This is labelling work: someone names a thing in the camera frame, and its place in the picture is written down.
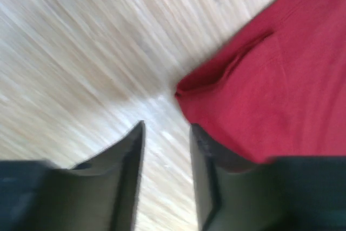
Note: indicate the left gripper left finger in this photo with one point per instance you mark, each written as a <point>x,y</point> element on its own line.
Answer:
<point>100,193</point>

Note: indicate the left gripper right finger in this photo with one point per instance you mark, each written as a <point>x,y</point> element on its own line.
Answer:
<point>287,193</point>

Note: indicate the dark red t shirt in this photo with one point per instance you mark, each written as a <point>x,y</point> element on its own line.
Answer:
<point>278,87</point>

